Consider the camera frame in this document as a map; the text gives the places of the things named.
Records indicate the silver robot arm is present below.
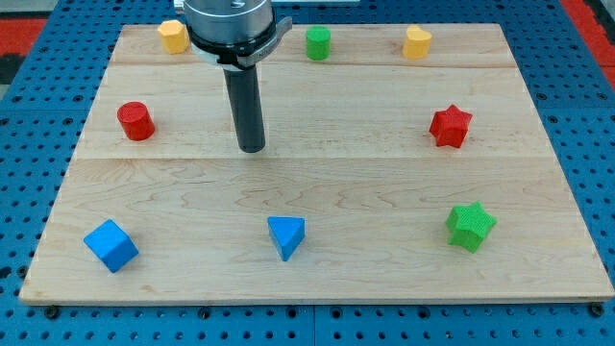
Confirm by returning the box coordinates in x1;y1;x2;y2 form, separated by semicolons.
174;0;293;72

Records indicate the red star block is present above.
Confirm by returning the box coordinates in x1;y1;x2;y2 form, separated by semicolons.
429;105;473;148

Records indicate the green star block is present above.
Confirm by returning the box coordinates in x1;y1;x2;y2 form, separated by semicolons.
445;201;498;253

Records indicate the blue triangle block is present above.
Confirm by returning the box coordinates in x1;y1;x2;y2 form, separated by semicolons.
267;216;306;261

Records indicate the wooden board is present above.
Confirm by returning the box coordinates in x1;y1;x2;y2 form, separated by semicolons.
20;24;614;307

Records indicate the black cylindrical pointer tool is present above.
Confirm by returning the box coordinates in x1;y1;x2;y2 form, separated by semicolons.
224;66;265;153

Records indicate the green cylinder block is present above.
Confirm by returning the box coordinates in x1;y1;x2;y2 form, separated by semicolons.
306;25;331;61

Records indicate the yellow heart block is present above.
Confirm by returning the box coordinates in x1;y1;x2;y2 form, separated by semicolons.
403;24;432;60

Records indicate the red cylinder block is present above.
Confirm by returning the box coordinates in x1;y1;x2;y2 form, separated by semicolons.
116;101;156;141

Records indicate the yellow hexagon block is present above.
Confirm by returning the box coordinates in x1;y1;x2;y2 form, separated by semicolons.
158;19;189;55

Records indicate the blue cube block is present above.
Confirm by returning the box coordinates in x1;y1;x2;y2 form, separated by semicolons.
84;219;138;273

